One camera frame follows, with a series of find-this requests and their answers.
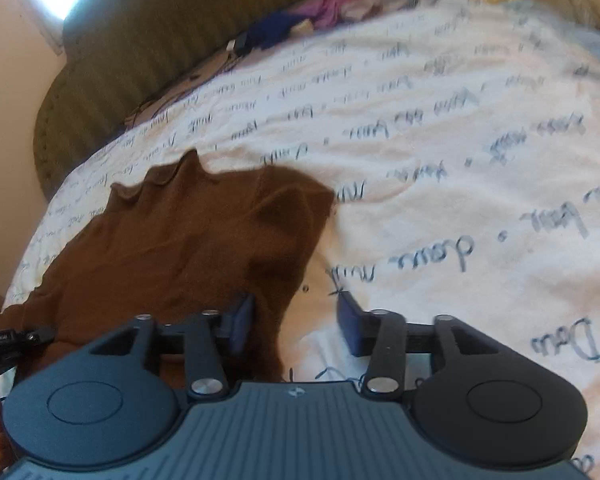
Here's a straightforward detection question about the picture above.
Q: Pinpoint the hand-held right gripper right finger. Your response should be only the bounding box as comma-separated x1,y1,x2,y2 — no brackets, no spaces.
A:
336,290,510,403

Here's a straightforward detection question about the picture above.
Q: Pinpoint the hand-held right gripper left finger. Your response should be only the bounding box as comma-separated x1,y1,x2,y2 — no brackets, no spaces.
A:
87,292,258,402

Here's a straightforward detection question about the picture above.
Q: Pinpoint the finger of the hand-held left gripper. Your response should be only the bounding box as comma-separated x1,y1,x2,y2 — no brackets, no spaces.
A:
14,326,57,346

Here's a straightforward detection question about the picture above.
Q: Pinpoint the brown knit garment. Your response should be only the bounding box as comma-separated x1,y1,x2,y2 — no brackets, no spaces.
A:
0,149,337,392

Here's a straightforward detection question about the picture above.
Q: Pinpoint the white script-printed blanket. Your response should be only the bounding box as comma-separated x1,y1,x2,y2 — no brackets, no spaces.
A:
0,0,600,480

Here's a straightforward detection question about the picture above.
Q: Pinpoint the dark blue cloth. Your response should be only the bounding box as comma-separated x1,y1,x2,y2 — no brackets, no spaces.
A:
239,11,307,52

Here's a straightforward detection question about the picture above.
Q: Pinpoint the olive ribbed pillow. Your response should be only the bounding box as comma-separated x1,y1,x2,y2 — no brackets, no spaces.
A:
32,0,383,202

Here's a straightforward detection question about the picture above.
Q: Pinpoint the purple cloth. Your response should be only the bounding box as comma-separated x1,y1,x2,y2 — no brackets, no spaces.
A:
294,0,362,30

